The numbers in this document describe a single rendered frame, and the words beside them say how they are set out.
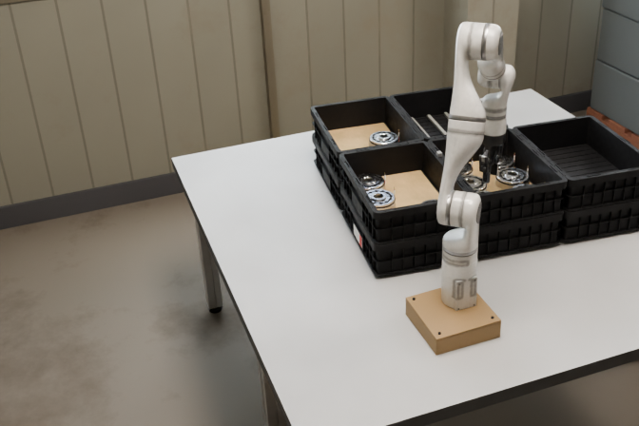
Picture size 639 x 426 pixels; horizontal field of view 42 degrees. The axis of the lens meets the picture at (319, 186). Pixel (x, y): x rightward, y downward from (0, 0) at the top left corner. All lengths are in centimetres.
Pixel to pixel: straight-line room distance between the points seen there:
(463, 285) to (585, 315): 37
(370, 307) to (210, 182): 95
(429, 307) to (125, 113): 239
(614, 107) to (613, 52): 30
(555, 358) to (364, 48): 262
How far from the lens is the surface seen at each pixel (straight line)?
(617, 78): 475
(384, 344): 221
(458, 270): 217
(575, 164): 285
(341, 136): 299
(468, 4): 437
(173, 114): 428
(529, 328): 230
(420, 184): 266
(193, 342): 339
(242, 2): 417
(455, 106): 206
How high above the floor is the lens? 212
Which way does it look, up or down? 29 degrees down
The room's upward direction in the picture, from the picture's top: 3 degrees counter-clockwise
